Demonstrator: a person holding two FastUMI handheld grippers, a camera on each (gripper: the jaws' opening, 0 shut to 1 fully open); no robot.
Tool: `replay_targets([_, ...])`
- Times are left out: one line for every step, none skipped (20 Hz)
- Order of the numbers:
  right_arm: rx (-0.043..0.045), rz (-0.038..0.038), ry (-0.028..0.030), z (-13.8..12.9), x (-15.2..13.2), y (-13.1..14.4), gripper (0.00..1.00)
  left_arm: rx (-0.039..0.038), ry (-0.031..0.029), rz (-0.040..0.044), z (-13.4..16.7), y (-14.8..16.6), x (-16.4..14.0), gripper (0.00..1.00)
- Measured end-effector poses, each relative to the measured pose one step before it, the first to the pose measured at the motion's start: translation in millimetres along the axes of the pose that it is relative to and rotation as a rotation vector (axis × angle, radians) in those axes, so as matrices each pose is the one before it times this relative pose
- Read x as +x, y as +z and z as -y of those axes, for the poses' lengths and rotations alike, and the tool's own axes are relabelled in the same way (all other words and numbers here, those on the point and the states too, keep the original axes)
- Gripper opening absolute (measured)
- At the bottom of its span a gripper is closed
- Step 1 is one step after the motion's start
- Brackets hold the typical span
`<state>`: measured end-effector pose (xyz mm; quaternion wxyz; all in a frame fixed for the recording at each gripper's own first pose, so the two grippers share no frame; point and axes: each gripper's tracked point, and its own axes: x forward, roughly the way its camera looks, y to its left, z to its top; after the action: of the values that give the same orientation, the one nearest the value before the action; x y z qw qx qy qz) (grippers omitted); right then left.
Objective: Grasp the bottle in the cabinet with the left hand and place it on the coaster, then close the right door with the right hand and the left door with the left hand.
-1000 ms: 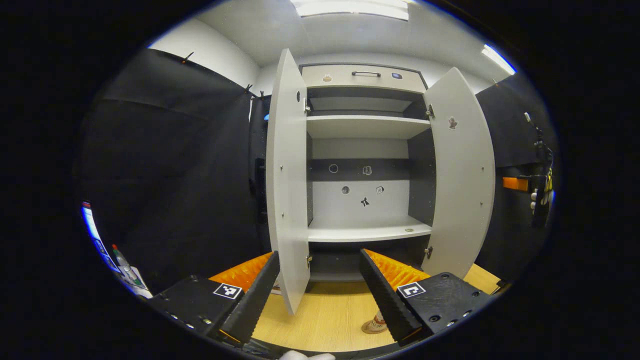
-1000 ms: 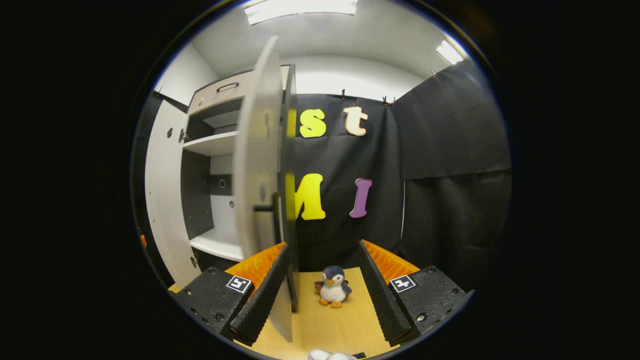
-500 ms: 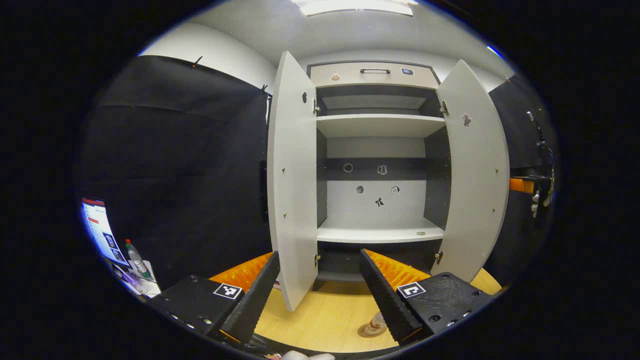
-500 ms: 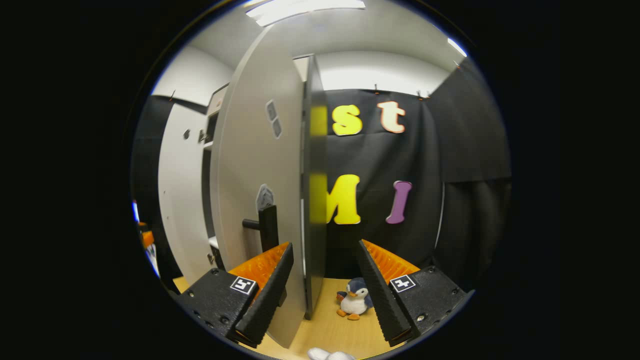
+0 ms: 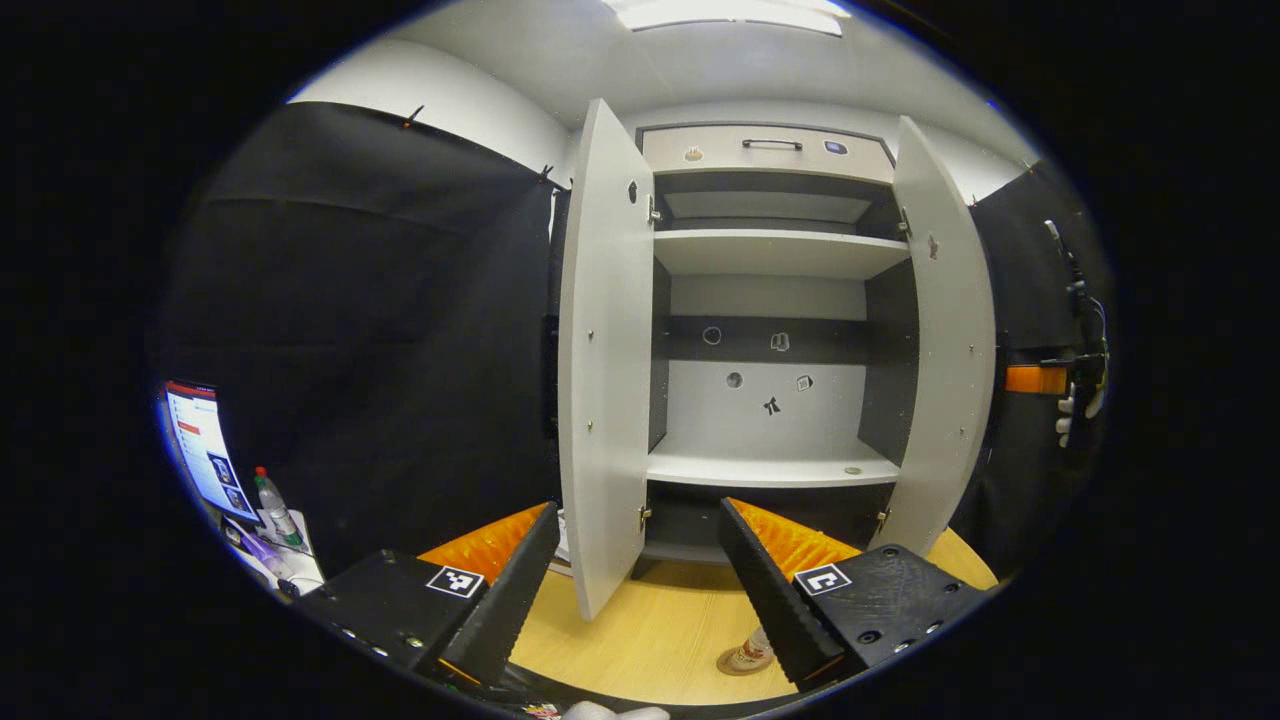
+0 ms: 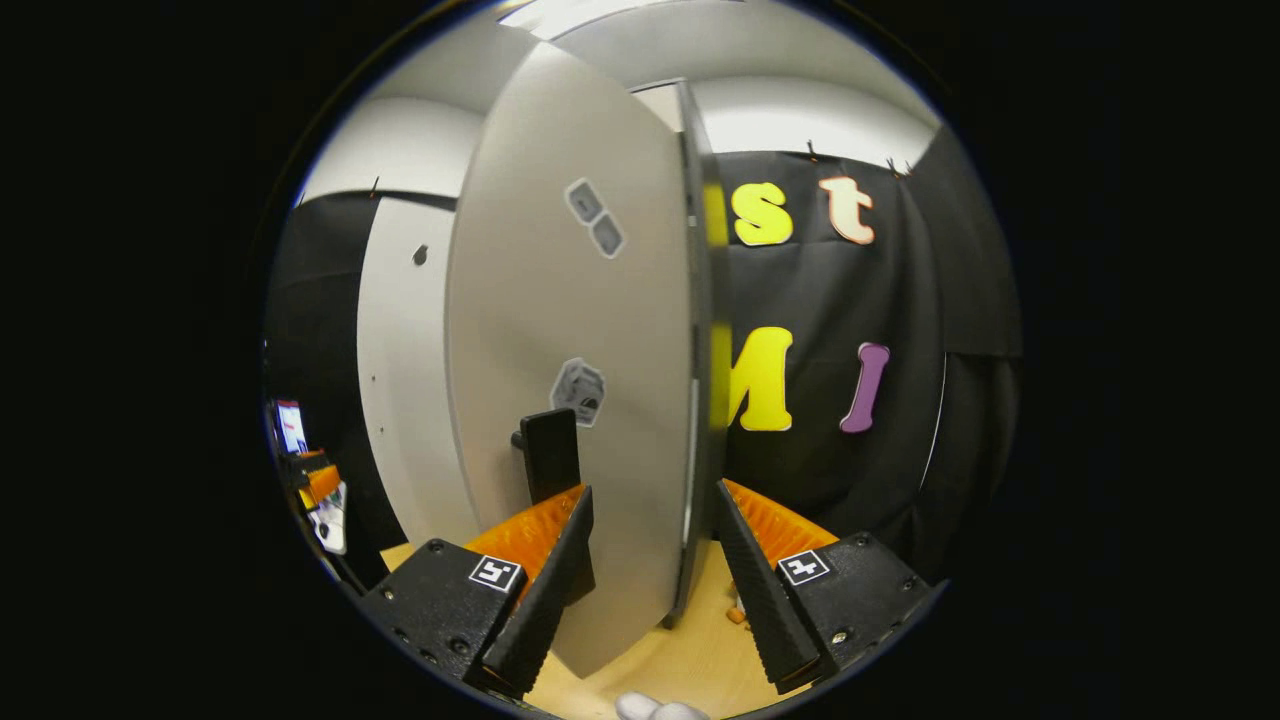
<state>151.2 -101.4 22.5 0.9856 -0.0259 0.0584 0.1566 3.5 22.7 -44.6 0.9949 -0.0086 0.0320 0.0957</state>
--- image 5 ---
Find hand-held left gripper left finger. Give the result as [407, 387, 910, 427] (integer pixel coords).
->
[300, 502, 563, 691]

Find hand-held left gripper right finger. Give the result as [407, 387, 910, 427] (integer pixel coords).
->
[718, 498, 991, 693]

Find round brown coaster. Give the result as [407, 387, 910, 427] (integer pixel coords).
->
[716, 645, 774, 677]

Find light grey cabinet door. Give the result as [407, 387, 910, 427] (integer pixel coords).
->
[868, 115, 998, 559]
[558, 98, 656, 623]

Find small bottle with red cap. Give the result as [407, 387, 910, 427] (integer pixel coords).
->
[253, 466, 303, 548]

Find white paper sheets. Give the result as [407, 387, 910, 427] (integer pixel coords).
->
[225, 510, 326, 596]

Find black backdrop cloth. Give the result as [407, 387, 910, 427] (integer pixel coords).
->
[150, 100, 1119, 581]

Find computer monitor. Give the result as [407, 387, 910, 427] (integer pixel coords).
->
[160, 380, 263, 523]

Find long ceiling light panel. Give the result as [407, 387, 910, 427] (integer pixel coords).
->
[600, 0, 851, 37]

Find grey cabinet with dark frame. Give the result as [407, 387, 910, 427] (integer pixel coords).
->
[640, 122, 921, 581]

